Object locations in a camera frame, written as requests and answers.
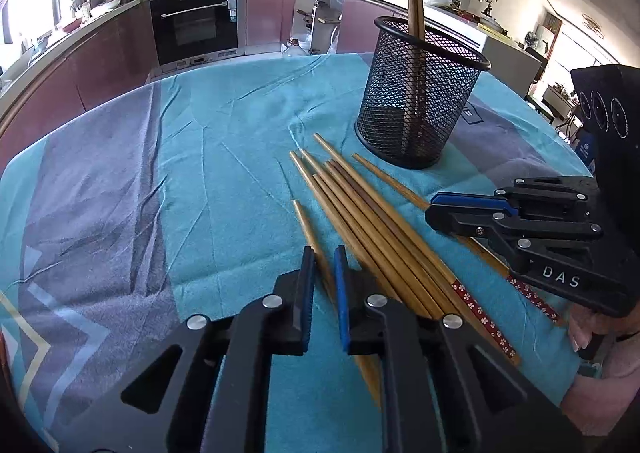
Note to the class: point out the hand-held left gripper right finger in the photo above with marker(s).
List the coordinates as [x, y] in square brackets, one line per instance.
[341, 298]

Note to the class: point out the teal and grey tablecloth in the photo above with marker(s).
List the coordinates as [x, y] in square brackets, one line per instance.
[225, 158]

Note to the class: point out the white kitchen island counter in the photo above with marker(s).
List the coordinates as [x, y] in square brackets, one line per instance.
[505, 58]

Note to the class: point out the black mesh utensil holder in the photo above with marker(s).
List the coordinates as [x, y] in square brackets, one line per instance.
[450, 83]

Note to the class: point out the blue storage box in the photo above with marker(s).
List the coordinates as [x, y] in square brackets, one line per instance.
[585, 153]

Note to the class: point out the person's right hand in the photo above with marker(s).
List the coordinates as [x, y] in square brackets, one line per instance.
[577, 338]

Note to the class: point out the gold ceiling lamp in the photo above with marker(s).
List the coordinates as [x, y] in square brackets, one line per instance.
[592, 27]

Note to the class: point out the person's right forearm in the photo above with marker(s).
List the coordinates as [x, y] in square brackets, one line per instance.
[615, 383]

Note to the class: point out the cooking oil bottle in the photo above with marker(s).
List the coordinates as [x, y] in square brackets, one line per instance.
[295, 49]

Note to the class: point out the black built-in oven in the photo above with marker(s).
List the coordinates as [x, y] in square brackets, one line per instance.
[195, 28]

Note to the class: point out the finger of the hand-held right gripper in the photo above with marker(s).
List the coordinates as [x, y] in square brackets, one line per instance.
[470, 202]
[460, 223]

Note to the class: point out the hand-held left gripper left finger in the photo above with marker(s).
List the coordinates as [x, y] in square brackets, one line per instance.
[307, 303]

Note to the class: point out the bundle of wooden chopsticks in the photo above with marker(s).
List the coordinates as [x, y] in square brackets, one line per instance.
[360, 218]

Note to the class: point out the mauve kitchen cabinet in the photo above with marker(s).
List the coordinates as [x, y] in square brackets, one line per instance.
[270, 15]
[75, 68]
[365, 23]

